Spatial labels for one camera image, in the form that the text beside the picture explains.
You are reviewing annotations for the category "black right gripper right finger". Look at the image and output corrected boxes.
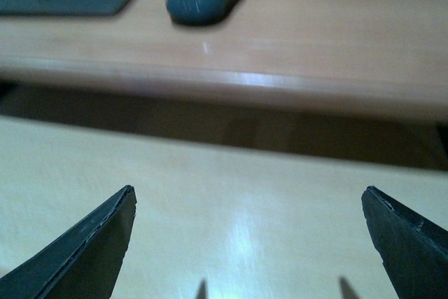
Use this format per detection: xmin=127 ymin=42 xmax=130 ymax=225
xmin=361 ymin=186 xmax=447 ymax=298

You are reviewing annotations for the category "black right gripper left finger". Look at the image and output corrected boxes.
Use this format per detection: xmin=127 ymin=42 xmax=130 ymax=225
xmin=1 ymin=186 xmax=137 ymax=298

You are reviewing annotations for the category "wooden desk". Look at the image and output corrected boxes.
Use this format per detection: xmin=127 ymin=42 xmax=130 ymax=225
xmin=1 ymin=0 xmax=447 ymax=171

